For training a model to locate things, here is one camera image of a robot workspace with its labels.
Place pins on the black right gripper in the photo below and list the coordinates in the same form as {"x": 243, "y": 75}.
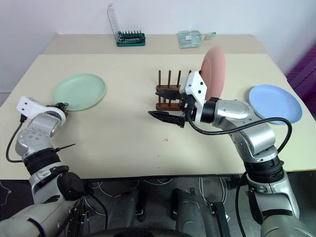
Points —
{"x": 188, "y": 103}

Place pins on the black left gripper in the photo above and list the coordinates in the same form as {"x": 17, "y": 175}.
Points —
{"x": 62, "y": 106}

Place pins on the green plate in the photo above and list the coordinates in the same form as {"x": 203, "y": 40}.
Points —
{"x": 80, "y": 91}

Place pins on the pink plate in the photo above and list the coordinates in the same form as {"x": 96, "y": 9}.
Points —
{"x": 214, "y": 71}

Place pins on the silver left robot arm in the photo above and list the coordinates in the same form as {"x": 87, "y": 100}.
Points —
{"x": 34, "y": 138}

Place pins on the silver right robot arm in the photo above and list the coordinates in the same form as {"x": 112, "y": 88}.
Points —
{"x": 256, "y": 138}

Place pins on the wooden dish rack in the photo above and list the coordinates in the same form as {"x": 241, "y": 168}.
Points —
{"x": 164, "y": 106}

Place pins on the clear plastic bag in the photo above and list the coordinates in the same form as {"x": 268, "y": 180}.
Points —
{"x": 188, "y": 39}

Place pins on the green screwdriver bit set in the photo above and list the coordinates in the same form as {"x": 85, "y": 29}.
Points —
{"x": 130, "y": 40}

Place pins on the clear plastic case lid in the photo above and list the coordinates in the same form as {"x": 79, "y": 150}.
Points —
{"x": 113, "y": 22}

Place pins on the blue plate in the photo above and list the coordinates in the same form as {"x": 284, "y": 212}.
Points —
{"x": 274, "y": 103}

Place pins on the purple fabric furniture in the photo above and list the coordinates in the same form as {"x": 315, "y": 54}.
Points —
{"x": 304, "y": 74}

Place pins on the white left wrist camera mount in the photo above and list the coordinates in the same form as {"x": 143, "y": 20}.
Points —
{"x": 29, "y": 106}

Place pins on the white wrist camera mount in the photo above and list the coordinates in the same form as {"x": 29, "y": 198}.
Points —
{"x": 29, "y": 106}
{"x": 196, "y": 85}

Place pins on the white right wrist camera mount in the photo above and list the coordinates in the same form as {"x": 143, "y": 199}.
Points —
{"x": 196, "y": 85}

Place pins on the black table leg bracket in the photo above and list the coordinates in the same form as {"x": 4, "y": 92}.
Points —
{"x": 237, "y": 182}

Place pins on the black metal floor bracket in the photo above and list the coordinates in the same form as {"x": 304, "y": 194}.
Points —
{"x": 219, "y": 214}

